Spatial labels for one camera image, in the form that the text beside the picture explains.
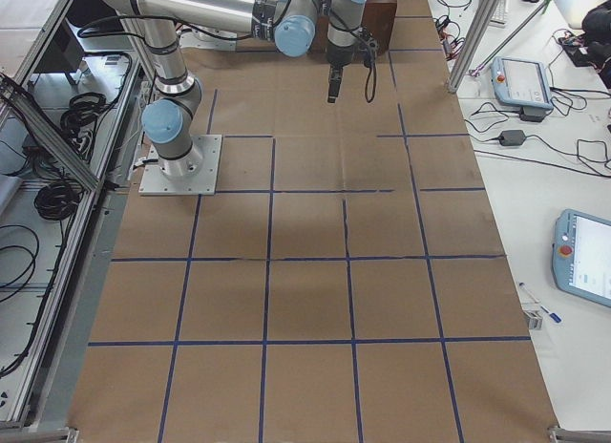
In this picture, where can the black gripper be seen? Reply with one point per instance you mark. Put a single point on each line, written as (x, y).
(337, 55)

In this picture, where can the far teach pendant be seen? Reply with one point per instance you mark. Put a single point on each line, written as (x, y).
(520, 82)

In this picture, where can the brown paper table cover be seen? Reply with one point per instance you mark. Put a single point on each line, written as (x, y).
(346, 283)

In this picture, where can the black power adapter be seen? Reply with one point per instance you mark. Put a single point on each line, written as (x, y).
(511, 138)

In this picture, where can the teach pendant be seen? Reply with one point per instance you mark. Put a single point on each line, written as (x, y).
(581, 256)
(520, 82)

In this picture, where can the wrist black camera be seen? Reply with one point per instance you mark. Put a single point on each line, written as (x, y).
(368, 47)

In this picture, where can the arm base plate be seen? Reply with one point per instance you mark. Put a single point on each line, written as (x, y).
(195, 174)

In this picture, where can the dark wooden drawer cabinet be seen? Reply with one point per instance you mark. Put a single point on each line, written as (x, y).
(378, 19)

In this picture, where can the aluminium frame post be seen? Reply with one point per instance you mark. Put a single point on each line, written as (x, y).
(475, 33)

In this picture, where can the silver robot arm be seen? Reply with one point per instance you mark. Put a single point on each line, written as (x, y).
(288, 24)

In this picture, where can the near teach pendant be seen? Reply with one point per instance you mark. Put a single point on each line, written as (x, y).
(581, 256)

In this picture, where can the blue white pen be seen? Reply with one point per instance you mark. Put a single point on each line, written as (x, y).
(555, 317)

